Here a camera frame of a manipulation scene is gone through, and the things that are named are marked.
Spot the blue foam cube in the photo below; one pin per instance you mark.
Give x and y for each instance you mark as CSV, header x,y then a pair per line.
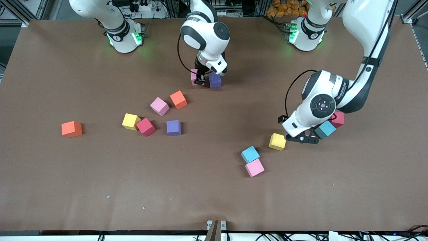
x,y
324,130
250,154

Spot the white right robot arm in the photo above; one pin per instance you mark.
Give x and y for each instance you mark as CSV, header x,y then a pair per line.
x,y
205,36

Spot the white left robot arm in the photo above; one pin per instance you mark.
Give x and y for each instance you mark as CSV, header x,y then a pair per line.
x,y
364,30

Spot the red foam cube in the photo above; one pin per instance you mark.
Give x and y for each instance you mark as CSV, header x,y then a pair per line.
x,y
339,120
145,127

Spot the purple foam cube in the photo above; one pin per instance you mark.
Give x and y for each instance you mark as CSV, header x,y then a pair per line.
x,y
173,128
215,80

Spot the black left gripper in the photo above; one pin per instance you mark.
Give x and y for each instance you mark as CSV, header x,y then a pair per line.
x,y
320,127

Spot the aluminium frame profile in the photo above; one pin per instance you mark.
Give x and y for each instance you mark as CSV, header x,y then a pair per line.
x,y
406,19
25,23

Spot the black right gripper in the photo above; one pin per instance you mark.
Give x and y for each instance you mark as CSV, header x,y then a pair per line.
x,y
200,71

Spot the large table cover sheet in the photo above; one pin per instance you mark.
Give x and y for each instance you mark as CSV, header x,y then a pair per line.
x,y
67,184

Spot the pink foam cube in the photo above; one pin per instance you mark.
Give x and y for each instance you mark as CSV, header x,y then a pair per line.
x,y
193,75
254,167
159,106

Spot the yellow foam cube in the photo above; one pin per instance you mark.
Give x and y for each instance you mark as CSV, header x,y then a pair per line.
x,y
130,121
277,141

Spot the pile of orange toys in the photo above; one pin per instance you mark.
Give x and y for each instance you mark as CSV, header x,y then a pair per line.
x,y
287,8

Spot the front camera mount post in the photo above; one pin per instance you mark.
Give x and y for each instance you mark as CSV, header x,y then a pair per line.
x,y
214,234

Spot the orange foam cube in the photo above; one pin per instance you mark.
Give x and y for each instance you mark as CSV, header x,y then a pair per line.
x,y
72,129
178,99

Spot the dark equipment rack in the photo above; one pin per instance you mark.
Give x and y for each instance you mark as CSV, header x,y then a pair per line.
x,y
240,8

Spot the white power strip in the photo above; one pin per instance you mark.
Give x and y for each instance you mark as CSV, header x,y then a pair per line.
x,y
143,6

